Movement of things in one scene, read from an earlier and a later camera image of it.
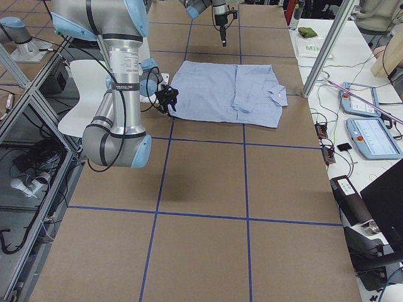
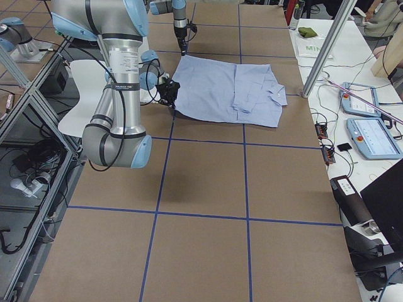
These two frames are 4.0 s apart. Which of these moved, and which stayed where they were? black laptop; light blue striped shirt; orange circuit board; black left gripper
Moved: black left gripper
Stayed: orange circuit board; light blue striped shirt; black laptop
